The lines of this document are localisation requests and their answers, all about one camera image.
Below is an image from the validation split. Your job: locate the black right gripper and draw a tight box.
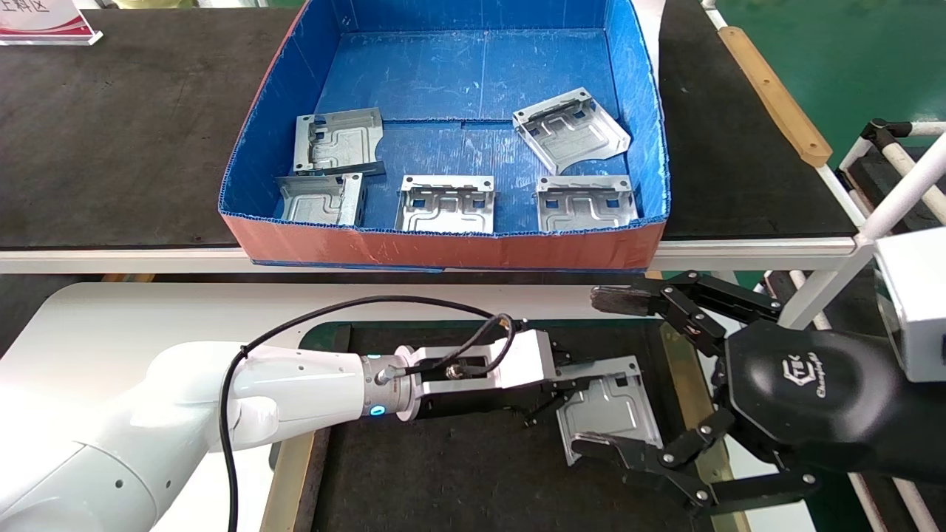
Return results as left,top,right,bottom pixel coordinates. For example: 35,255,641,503
571,270,946,517

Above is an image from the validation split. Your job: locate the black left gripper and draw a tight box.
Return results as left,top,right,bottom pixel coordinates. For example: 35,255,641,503
420,346,639,430

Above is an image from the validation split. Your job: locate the stamped metal bracket plate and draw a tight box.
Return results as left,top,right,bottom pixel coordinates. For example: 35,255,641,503
394,175,495,236
293,108,387,179
537,175,639,235
277,172,365,228
554,356,664,466
514,87,632,176

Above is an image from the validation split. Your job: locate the blue corrugated box brown outside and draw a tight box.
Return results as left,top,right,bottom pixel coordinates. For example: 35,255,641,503
218,0,670,273

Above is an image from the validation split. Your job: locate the thin yellowish wooden strip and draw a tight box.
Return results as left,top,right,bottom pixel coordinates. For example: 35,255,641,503
259,429,317,532
660,321,752,532

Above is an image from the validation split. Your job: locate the black work mat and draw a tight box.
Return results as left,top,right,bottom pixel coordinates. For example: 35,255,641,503
310,323,703,532

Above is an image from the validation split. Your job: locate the black rack shelf mat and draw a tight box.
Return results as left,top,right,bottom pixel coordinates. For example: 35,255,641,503
846,148,946,231

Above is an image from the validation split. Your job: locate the short thick wooden strip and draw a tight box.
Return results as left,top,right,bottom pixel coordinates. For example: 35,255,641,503
718,26,833,168

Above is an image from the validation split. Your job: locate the large black table mat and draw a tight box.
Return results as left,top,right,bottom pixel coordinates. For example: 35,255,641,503
0,0,858,248

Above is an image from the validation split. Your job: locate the white sign with red print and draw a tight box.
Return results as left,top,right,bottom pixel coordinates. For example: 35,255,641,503
0,0,103,47

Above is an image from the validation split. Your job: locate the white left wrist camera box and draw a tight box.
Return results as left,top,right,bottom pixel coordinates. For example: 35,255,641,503
484,329,554,391

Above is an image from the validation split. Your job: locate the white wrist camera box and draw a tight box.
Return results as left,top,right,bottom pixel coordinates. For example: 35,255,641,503
874,228,946,383
484,329,554,391

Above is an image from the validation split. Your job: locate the white table frame rail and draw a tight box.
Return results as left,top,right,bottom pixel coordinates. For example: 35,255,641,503
0,235,877,276

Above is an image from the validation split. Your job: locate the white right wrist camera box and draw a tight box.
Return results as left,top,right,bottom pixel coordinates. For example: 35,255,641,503
874,228,946,383

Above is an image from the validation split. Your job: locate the white pipe frame rack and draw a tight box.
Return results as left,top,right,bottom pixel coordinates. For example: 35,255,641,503
743,118,946,532

